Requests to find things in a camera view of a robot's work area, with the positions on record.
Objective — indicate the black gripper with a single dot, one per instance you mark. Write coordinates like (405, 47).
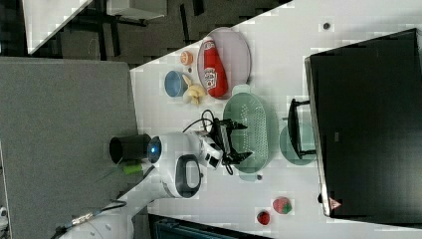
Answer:
(222, 138)

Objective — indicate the green plastic strainer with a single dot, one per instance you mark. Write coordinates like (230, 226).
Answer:
(250, 110)

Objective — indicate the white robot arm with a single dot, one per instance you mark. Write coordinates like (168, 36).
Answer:
(178, 161)

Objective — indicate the red ketchup bottle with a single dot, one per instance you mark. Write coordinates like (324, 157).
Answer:
(214, 73)

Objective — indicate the green cup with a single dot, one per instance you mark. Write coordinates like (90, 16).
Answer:
(307, 143)

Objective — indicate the pink strawberry toy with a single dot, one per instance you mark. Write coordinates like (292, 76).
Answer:
(282, 205)

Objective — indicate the pink round plate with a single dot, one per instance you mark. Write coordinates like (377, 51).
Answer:
(234, 54)

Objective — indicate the red strawberry toy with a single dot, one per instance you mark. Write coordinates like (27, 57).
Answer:
(263, 217)

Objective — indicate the blue bowl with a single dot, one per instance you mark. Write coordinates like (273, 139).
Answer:
(174, 84)

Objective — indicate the black utensil holder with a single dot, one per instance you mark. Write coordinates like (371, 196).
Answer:
(128, 147)

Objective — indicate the toaster oven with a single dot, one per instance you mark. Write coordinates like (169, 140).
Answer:
(366, 107)

